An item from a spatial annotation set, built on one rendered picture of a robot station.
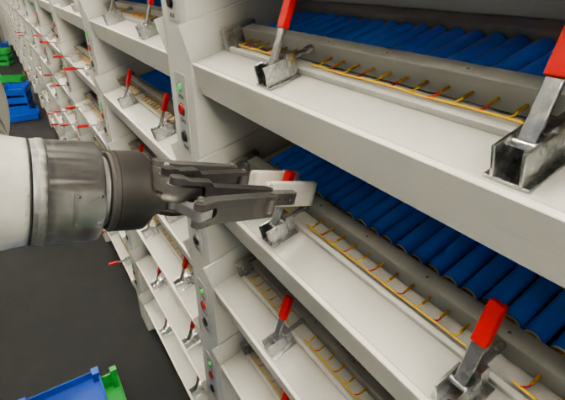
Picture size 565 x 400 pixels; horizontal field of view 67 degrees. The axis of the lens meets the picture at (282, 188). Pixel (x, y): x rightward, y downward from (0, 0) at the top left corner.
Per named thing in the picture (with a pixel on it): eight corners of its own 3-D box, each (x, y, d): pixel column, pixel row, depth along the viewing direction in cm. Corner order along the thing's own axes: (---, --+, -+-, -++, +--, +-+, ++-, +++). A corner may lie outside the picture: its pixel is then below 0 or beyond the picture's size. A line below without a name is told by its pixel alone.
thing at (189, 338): (213, 404, 101) (194, 372, 94) (140, 271, 147) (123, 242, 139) (282, 353, 108) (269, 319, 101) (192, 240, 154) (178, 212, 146)
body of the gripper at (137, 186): (88, 208, 43) (176, 205, 48) (108, 250, 37) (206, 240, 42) (93, 137, 41) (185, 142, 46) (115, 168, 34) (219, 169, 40)
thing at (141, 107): (190, 190, 75) (160, 121, 67) (109, 108, 121) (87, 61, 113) (282, 140, 82) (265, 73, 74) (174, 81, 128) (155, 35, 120)
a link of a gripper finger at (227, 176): (161, 206, 43) (154, 201, 44) (246, 197, 51) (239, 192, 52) (166, 170, 42) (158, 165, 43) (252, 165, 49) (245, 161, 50)
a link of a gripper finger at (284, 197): (254, 189, 45) (268, 200, 43) (292, 188, 48) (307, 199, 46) (251, 202, 46) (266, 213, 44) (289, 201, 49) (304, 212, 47)
